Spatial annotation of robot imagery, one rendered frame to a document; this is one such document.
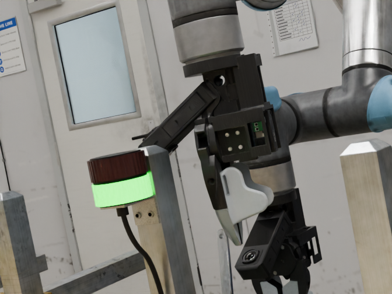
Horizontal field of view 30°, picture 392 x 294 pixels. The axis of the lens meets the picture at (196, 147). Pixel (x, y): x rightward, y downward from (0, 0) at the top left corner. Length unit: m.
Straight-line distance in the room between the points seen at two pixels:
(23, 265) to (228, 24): 0.41
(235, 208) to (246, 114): 0.11
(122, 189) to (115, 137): 3.61
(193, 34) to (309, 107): 0.34
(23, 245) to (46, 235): 3.93
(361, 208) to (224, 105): 0.23
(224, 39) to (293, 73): 2.86
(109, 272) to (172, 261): 0.36
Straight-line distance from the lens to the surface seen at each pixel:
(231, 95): 0.82
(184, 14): 0.81
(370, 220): 0.65
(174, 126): 0.83
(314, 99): 1.09
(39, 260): 1.37
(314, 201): 3.70
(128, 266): 1.17
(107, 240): 4.55
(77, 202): 4.64
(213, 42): 0.80
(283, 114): 1.06
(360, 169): 0.65
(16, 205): 0.97
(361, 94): 1.06
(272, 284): 1.08
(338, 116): 1.07
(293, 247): 1.04
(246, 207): 0.82
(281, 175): 1.04
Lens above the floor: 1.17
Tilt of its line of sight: 3 degrees down
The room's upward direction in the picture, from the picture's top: 11 degrees counter-clockwise
